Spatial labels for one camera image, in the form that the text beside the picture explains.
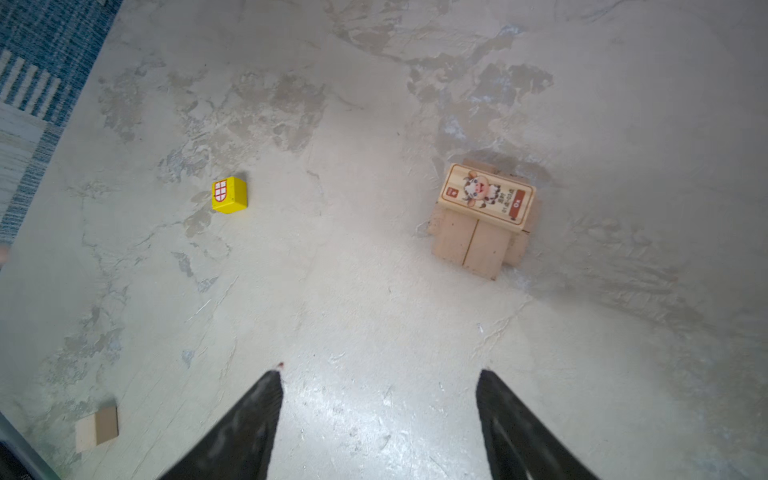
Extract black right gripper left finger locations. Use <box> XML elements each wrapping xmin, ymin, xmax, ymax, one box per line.
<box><xmin>162</xmin><ymin>370</ymin><xmax>283</xmax><ymax>480</ymax></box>

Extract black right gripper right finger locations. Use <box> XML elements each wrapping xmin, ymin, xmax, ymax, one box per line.
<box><xmin>476</xmin><ymin>369</ymin><xmax>597</xmax><ymax>480</ymax></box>

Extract plain wood block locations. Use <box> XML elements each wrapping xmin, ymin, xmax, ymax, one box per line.
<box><xmin>463</xmin><ymin>221</ymin><xmax>513</xmax><ymax>280</ymax></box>
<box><xmin>463</xmin><ymin>158</ymin><xmax>542</xmax><ymax>267</ymax></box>
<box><xmin>432</xmin><ymin>208</ymin><xmax>477</xmax><ymax>266</ymax></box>

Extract engraved wood block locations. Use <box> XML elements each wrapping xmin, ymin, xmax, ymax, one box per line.
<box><xmin>427</xmin><ymin>204</ymin><xmax>446</xmax><ymax>236</ymax></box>

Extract patterned wood block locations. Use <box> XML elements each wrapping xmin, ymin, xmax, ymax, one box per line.
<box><xmin>437</xmin><ymin>163</ymin><xmax>536</xmax><ymax>232</ymax></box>

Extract small square wood block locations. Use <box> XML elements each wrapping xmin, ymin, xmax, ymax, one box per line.
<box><xmin>75</xmin><ymin>405</ymin><xmax>119</xmax><ymax>453</ymax></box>

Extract yellow window toy cube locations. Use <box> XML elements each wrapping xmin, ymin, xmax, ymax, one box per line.
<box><xmin>211</xmin><ymin>176</ymin><xmax>248</xmax><ymax>214</ymax></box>

